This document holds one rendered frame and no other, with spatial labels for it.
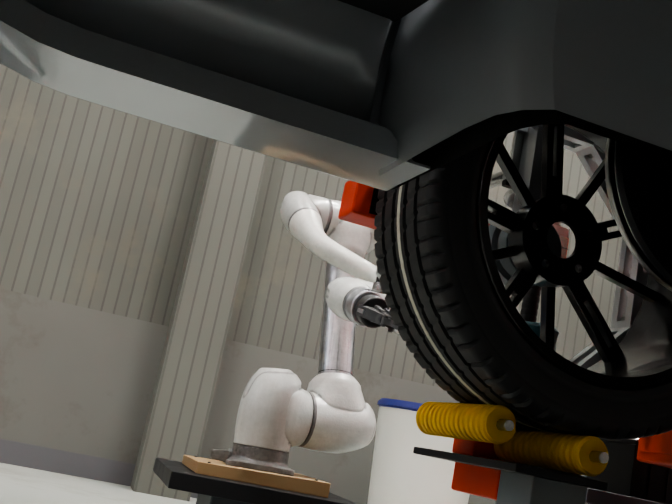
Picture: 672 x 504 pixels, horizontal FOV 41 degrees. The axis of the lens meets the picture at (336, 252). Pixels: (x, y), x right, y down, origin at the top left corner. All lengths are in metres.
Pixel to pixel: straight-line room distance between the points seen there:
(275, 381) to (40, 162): 3.18
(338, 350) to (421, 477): 2.09
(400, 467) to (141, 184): 2.19
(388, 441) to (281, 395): 2.28
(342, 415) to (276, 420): 0.20
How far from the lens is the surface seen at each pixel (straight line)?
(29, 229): 5.26
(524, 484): 1.44
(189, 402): 4.91
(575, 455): 1.38
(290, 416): 2.42
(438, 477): 4.59
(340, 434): 2.49
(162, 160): 5.36
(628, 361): 1.62
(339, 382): 2.51
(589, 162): 1.83
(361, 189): 1.52
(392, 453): 4.63
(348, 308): 2.11
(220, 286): 4.97
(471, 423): 1.41
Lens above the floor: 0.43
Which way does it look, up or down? 12 degrees up
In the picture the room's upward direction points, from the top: 11 degrees clockwise
